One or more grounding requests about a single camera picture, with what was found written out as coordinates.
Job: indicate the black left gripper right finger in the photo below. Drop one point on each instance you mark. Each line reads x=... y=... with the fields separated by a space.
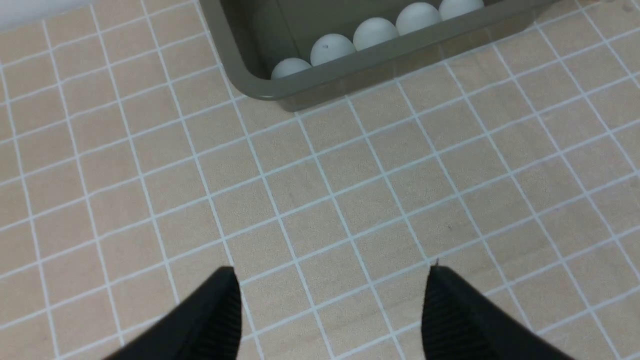
x=460 y=323

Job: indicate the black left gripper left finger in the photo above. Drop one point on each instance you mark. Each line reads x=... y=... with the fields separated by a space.
x=206 y=326

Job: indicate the white ball with logo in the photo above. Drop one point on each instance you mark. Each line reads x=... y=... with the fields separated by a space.
x=330 y=47

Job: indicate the olive green plastic bin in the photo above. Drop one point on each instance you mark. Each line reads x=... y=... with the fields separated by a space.
x=302 y=53

